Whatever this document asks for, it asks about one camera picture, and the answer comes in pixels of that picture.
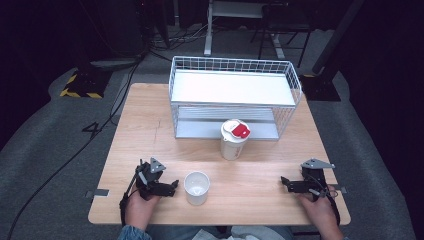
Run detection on black yellow striped stand base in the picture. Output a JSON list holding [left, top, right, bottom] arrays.
[[59, 68, 113, 100]]

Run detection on wooden table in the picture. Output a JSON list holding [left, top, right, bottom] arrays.
[[87, 82, 352, 227]]

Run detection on grey tape piece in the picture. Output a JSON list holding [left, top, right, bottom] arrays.
[[328, 183, 348, 195], [85, 188, 110, 199]]

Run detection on person's legs in jeans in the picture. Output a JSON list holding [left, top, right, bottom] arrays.
[[146, 224, 296, 240]]

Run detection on white tumbler with red lid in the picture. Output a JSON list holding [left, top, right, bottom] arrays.
[[219, 118, 252, 162]]

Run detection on white wire shelf rack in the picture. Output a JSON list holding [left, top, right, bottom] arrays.
[[167, 55, 304, 142]]

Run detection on black folding chair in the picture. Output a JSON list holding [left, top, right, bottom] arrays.
[[249, 3, 314, 69]]

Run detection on bundle of floor cables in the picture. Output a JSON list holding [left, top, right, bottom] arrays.
[[146, 19, 211, 64]]

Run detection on white metal stand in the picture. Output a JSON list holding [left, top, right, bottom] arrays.
[[203, 0, 287, 60]]

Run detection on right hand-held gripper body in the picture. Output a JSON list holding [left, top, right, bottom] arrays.
[[299, 157, 336, 202]]

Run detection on white paper cup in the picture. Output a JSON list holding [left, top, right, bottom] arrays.
[[183, 170, 211, 206]]

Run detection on person's left hand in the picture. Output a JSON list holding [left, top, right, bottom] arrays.
[[124, 189, 162, 232]]

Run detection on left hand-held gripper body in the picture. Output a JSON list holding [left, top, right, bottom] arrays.
[[134, 157, 168, 202]]

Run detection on black slanted stand with base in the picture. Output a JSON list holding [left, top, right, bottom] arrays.
[[299, 0, 366, 103]]

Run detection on long black floor cable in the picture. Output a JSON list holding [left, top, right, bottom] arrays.
[[5, 54, 146, 240]]

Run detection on person's right hand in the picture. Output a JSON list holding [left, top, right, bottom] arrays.
[[296, 185, 338, 232]]

